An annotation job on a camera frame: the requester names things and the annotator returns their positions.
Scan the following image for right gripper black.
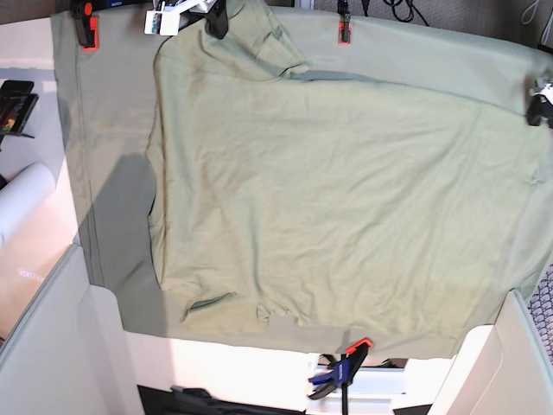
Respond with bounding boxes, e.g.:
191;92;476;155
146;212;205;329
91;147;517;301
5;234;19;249
205;0;229;40

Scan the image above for light green T-shirt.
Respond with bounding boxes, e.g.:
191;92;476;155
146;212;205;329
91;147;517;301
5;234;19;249
147;1;552;346

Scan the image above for green table cloth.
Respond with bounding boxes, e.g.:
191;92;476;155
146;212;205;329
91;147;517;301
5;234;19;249
51;6;552;353

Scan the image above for orange black clamp middle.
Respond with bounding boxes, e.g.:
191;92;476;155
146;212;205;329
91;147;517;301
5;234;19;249
337;0;352;45

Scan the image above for orange black clamp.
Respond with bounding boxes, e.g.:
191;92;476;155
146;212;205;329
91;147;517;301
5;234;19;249
70;0;99;51
337;0;352;45

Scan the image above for orange black clamp left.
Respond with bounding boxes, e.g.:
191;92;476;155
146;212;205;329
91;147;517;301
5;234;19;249
70;0;99;51

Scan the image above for grey mesh mat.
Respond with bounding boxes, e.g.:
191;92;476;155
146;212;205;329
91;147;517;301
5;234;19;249
528;265;553;363

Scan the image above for black tablet on stand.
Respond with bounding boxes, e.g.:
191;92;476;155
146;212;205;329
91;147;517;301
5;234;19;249
0;80;39;141

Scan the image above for white right panel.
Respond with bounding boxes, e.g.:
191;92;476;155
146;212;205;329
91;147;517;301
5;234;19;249
429;290;552;414

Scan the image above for white panel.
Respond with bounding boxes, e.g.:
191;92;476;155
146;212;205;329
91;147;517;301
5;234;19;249
429;290;552;414
1;245;143;414

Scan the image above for white paper roll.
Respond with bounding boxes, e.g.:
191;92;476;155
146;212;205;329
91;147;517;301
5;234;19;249
1;163;56;246

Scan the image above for blue black bar clamp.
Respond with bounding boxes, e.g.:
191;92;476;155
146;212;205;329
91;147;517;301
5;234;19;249
308;337;373;415

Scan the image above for white left panel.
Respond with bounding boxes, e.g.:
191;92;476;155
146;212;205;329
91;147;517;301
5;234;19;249
1;245;143;414

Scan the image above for black bag bottom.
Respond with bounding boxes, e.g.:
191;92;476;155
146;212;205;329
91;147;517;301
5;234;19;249
137;386;303;415

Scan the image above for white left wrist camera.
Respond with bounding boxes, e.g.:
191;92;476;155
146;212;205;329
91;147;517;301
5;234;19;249
529;76;553;104

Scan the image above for white looped cable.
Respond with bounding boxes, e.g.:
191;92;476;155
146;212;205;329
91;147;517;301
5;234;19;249
520;0;542;27

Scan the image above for black cables on floor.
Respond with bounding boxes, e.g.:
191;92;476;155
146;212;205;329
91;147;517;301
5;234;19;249
361;0;433;28

